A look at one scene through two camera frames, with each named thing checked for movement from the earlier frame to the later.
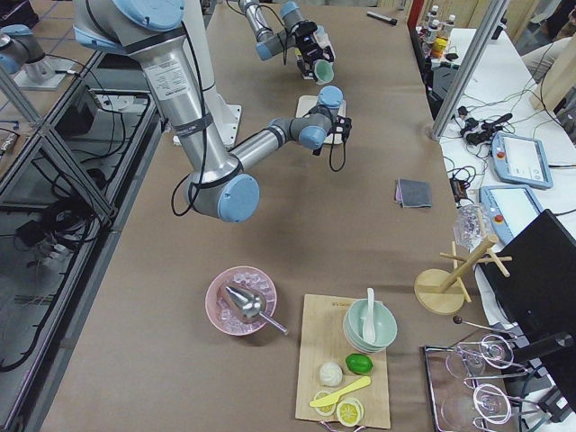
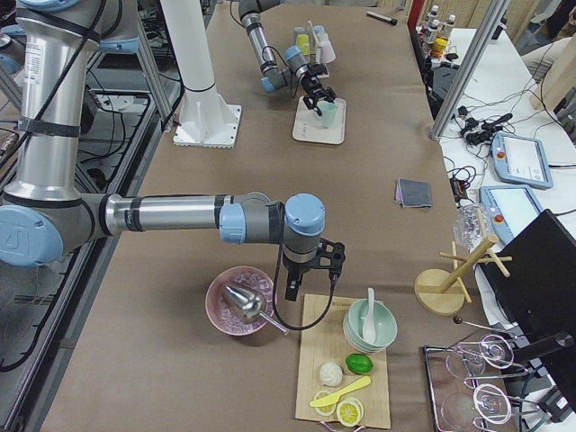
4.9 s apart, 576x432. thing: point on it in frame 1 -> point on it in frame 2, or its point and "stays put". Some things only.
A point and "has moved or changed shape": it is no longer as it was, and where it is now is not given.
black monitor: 539,294 stays put
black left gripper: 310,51 -> 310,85
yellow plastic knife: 360,383 stays put
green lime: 360,364 stays put
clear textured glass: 471,224 stays put
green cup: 323,71 has moved or changed shape
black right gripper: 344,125 -> 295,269
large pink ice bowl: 224,311 stays put
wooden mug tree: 443,292 stays put
